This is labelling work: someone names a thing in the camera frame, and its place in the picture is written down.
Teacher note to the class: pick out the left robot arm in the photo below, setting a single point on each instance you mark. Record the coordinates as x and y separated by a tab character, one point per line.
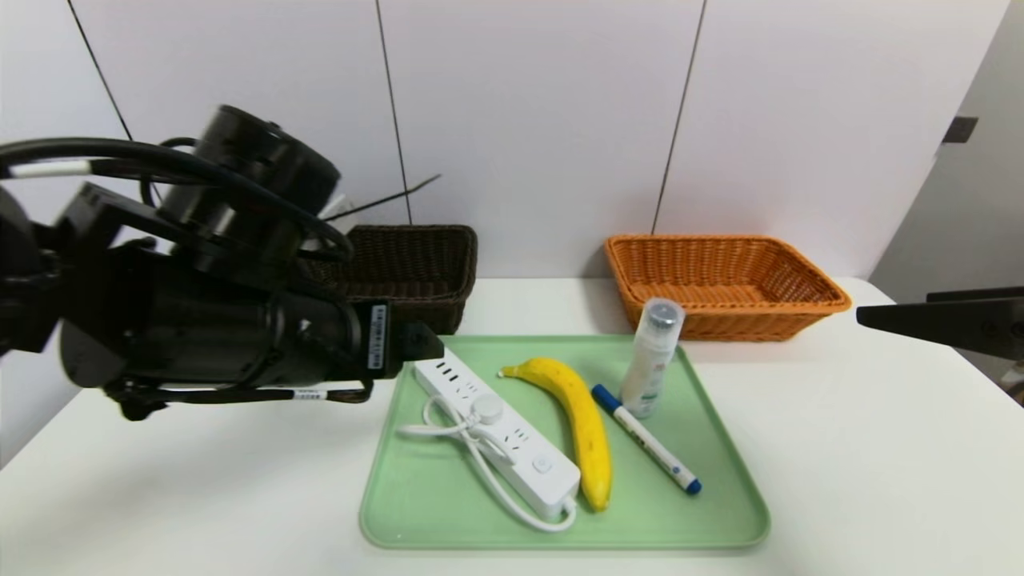
160	320

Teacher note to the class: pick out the orange wicker basket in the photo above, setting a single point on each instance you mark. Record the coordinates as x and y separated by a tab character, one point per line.
720	320

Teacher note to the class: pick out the white bottle with clear cap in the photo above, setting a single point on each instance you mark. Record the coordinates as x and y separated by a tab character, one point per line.
650	368

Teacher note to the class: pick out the yellow banana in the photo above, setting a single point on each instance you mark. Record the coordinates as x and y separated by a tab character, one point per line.
584	416

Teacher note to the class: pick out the white marker with blue cap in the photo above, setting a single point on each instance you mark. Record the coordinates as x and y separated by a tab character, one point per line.
644	438

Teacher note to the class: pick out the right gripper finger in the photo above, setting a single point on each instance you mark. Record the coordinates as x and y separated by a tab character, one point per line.
984	294
960	324

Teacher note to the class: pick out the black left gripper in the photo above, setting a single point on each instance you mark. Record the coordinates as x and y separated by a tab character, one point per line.
379	337

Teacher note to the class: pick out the dark brown wicker basket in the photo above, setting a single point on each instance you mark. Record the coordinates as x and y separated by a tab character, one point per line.
416	264

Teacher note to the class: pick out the light green plastic tray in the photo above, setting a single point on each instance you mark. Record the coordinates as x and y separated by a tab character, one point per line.
448	496

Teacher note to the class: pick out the dark wall fixture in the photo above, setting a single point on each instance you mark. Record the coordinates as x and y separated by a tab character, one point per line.
959	130

